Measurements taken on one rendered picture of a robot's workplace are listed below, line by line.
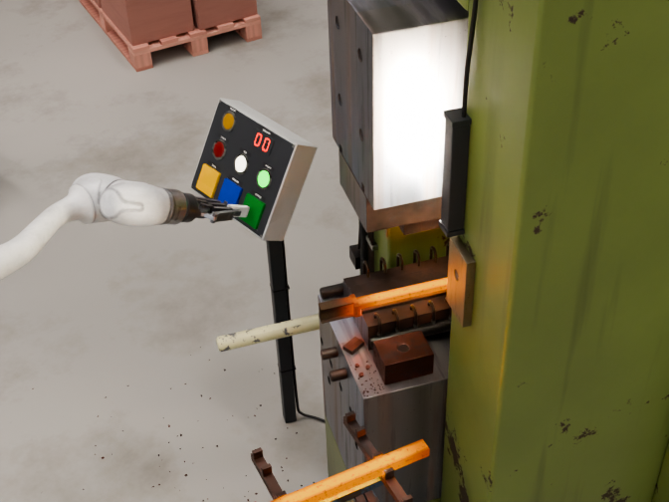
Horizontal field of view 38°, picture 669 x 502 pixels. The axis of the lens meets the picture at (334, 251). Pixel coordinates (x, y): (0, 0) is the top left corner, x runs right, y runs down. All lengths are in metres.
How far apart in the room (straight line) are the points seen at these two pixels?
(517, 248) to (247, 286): 2.35
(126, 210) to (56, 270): 1.91
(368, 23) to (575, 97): 0.45
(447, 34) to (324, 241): 2.38
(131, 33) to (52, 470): 2.78
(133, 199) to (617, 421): 1.20
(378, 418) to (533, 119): 0.98
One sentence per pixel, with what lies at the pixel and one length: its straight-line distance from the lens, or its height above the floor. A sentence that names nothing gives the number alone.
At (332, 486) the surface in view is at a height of 1.04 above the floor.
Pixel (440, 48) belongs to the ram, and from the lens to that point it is 1.90.
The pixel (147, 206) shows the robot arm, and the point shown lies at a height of 1.22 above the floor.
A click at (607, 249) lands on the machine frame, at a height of 1.45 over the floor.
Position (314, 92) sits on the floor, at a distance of 5.23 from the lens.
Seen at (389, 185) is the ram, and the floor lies 1.42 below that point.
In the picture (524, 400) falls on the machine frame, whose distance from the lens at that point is 2.04.
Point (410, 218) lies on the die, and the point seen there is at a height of 1.28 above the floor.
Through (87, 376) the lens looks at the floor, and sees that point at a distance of 3.74.
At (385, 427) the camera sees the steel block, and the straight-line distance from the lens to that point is 2.36.
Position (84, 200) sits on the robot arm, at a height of 1.20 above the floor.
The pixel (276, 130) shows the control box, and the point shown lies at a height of 1.20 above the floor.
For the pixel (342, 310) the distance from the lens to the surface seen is 2.36.
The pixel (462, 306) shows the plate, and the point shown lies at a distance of 2.01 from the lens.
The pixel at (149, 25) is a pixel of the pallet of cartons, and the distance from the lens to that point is 5.54.
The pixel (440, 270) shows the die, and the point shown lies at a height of 0.99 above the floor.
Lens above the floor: 2.58
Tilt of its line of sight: 39 degrees down
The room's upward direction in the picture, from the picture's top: 2 degrees counter-clockwise
